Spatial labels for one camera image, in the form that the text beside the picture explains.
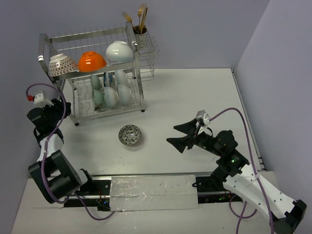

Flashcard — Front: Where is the taped white cover sheet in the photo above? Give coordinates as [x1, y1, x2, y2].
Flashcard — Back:
[110, 175, 198, 211]

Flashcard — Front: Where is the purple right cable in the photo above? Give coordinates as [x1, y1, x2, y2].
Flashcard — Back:
[209, 108, 275, 234]

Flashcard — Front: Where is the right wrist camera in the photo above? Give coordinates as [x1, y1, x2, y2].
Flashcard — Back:
[195, 110, 210, 135]

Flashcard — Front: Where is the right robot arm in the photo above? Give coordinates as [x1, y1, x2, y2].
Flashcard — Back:
[166, 119, 307, 234]

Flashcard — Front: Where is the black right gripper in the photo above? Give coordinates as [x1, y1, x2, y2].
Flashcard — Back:
[166, 117, 223, 156]

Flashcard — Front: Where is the white bowl brown pattern stack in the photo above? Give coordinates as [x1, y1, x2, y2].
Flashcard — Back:
[105, 40, 134, 63]

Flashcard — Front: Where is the white bowl front stack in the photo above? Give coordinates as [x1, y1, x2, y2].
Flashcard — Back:
[117, 84, 133, 105]

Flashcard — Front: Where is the mint bowl gold rim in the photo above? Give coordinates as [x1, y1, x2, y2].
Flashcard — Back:
[92, 89, 106, 111]

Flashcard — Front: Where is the brown lattice pattern bowl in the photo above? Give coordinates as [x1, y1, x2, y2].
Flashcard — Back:
[48, 54, 78, 77]

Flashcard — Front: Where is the white orange bottom bowl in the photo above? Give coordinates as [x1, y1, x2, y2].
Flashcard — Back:
[78, 51, 107, 72]

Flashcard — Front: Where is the black mounting rail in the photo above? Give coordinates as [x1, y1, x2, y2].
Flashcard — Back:
[64, 174, 241, 212]

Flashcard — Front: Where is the gold knife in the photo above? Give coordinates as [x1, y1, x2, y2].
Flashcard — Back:
[141, 7, 148, 34]

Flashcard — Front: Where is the stainless steel dish rack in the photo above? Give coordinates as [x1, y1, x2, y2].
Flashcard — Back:
[38, 23, 157, 125]

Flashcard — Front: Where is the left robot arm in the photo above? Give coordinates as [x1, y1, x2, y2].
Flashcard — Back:
[27, 98, 97, 204]

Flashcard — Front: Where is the gold fork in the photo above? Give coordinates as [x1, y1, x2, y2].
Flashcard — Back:
[137, 3, 145, 33]

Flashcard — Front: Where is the perforated steel cutlery holder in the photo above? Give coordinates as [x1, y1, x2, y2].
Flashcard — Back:
[133, 25, 147, 49]

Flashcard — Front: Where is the blue floral bowl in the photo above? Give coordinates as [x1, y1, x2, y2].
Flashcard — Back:
[103, 72, 116, 88]

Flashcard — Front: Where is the white bowl orange stack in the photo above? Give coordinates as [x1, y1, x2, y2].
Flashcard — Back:
[103, 87, 118, 108]

